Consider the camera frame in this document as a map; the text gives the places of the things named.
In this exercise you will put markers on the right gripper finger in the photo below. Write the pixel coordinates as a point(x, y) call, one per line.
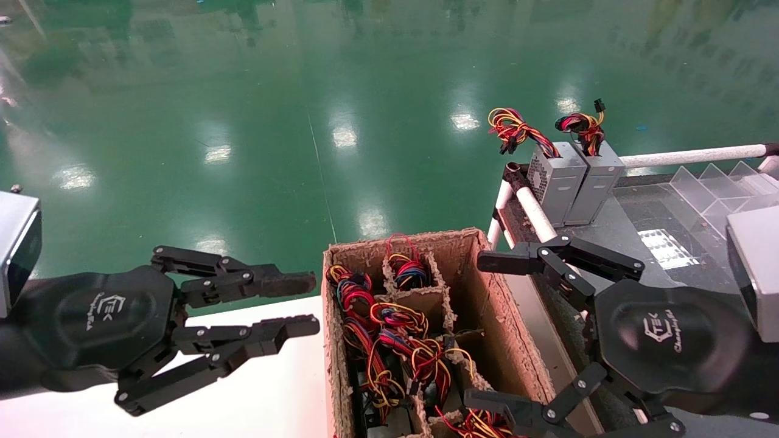
point(505, 261)
point(499, 404)

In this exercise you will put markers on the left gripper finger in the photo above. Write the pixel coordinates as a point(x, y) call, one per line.
point(280, 328)
point(274, 281)

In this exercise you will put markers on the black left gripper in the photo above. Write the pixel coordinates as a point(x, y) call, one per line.
point(91, 322)

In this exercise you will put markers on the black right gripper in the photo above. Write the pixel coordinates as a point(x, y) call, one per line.
point(669, 340)

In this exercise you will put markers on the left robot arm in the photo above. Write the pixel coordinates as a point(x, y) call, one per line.
point(7, 365)

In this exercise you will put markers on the brown cardboard box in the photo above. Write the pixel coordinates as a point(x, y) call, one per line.
point(487, 304)

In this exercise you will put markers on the cardboard divider insert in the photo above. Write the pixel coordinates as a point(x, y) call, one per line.
point(426, 301)

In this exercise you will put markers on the black pipe corner connector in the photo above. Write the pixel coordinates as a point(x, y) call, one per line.
point(772, 149)
point(514, 173)

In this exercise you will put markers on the clear acrylic divider tray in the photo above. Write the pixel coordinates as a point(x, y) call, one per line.
point(712, 188)

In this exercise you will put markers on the long white frame pipe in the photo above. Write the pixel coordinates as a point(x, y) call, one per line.
point(535, 213)

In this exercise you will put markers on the white frame leg pipe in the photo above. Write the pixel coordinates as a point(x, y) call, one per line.
point(504, 198)

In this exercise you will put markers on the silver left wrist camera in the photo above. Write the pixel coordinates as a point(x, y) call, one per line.
point(15, 243)

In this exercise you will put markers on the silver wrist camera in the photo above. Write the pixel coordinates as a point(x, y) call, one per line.
point(15, 243)
point(761, 261)

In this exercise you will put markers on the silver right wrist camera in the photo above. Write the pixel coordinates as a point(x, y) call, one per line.
point(761, 261)

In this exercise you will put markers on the short white frame pipe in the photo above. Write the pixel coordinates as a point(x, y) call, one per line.
point(688, 156)

